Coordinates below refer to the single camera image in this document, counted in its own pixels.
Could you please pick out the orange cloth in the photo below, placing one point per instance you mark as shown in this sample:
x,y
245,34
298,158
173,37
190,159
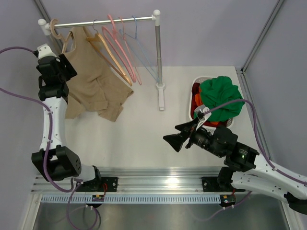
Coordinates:
x,y
199,101

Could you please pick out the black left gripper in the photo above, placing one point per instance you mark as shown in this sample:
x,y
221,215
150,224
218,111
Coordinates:
x,y
63,63

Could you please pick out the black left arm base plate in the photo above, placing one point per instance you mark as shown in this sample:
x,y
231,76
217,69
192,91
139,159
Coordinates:
x,y
106,184

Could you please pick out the dark red cloth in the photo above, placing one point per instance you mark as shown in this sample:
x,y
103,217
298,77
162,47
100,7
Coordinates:
x,y
195,88

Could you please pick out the orange wooden hanger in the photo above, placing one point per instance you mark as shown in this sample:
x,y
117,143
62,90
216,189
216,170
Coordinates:
x,y
110,59

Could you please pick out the beige wooden hanger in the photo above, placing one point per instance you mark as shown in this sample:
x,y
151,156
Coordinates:
x,y
59,36

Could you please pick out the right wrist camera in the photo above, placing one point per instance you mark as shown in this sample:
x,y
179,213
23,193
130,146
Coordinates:
x,y
202,114

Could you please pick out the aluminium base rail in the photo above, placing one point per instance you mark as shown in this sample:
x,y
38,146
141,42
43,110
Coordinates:
x,y
159,180

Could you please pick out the green cloth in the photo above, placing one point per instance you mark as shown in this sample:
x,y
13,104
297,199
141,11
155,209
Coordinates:
x,y
218,91

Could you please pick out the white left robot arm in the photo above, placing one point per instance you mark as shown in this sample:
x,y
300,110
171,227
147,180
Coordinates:
x,y
54,160

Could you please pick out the aluminium frame post right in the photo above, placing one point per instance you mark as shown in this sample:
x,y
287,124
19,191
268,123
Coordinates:
x,y
266,28

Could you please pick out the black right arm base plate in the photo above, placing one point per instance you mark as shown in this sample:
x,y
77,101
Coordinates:
x,y
214,184

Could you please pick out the white slotted cable duct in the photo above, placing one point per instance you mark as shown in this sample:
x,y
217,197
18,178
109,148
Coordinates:
x,y
131,199

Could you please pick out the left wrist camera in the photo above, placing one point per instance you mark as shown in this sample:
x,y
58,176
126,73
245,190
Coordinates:
x,y
44,51

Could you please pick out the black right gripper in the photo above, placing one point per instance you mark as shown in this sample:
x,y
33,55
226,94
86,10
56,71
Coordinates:
x,y
176,140

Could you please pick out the white laundry basket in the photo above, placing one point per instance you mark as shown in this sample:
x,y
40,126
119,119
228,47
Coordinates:
x,y
195,101

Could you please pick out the beige t shirt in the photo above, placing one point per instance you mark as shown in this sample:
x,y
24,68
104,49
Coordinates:
x,y
95,88

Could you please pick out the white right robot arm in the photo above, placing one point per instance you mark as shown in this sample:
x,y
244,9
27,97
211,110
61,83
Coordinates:
x,y
244,167

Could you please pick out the thick pink plastic hanger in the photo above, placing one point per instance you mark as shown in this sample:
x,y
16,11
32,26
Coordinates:
x,y
112,38

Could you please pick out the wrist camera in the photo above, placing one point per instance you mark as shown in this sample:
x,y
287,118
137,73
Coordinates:
x,y
202,114
44,51

